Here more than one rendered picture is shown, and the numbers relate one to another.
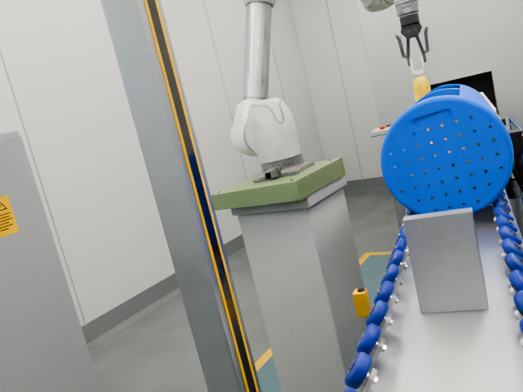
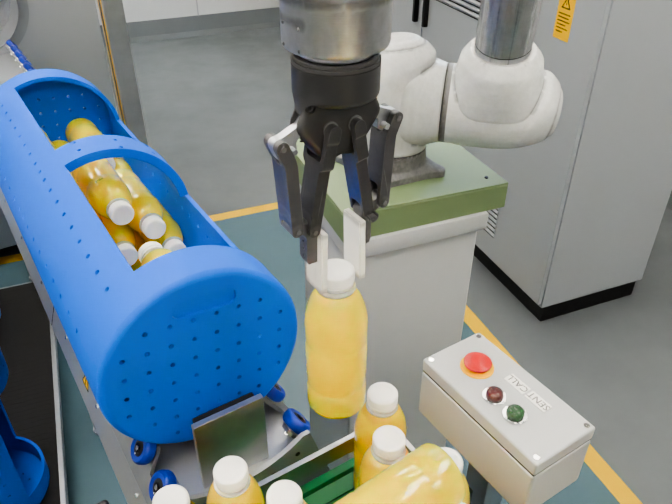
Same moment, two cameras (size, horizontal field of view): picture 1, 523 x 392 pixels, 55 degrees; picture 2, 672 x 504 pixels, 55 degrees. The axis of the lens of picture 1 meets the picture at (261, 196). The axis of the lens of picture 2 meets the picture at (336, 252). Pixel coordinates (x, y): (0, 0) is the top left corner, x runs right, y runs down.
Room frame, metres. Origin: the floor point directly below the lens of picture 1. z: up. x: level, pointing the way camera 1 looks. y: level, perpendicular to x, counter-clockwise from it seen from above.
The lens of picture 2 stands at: (2.40, -1.20, 1.71)
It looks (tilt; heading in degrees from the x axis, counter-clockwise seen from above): 35 degrees down; 123
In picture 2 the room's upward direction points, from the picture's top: straight up
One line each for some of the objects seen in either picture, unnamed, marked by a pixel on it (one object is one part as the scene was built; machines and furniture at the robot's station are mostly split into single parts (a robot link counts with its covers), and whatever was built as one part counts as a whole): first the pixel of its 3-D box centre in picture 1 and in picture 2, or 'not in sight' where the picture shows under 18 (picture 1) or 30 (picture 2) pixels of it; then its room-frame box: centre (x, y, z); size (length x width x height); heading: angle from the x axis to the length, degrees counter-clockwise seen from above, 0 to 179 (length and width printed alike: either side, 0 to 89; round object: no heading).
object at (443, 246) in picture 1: (445, 260); not in sight; (0.74, -0.25, 1.00); 0.10 x 0.04 x 0.15; 66
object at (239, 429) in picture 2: not in sight; (229, 438); (1.96, -0.80, 0.99); 0.10 x 0.02 x 0.12; 66
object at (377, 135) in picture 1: (386, 138); (499, 417); (2.26, -0.61, 1.05); 0.20 x 0.10 x 0.10; 156
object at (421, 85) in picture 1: (422, 94); (336, 344); (2.10, -0.76, 1.21); 0.07 x 0.07 x 0.19
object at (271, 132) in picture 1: (272, 128); (398, 91); (1.82, -0.09, 1.23); 0.18 x 0.16 x 0.22; 21
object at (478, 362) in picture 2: not in sight; (477, 363); (2.22, -0.59, 1.11); 0.04 x 0.04 x 0.01
